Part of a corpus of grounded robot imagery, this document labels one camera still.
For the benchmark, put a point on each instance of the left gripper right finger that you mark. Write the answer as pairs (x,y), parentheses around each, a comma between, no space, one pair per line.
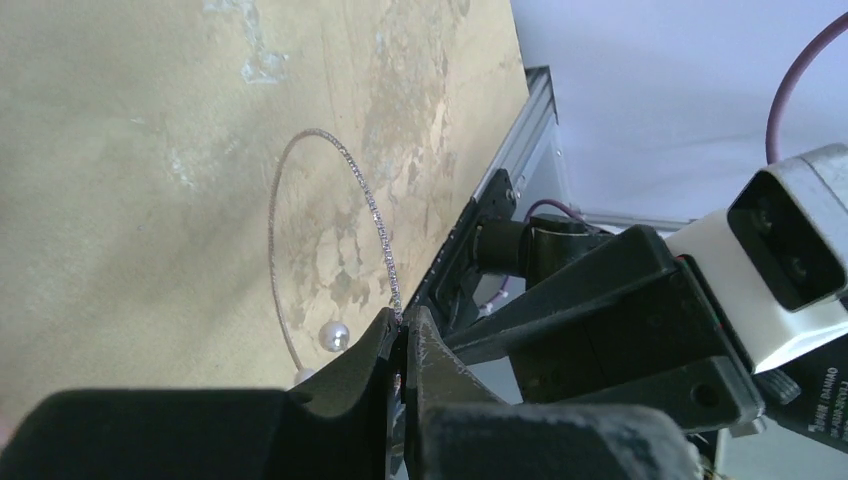
(457,428)

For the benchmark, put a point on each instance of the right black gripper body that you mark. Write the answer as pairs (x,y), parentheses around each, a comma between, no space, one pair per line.
(667,346)

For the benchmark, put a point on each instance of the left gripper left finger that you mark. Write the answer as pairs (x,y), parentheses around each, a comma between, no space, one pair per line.
(334,425)

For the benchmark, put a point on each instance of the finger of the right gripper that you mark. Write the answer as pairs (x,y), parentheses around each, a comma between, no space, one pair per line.
(619,266)

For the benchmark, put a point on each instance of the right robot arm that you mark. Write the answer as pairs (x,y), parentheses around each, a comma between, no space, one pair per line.
(534,250)

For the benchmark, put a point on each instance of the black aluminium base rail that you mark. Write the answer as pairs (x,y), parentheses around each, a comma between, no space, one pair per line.
(526,178)

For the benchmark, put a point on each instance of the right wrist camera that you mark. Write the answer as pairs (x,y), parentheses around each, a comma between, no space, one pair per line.
(776,259)

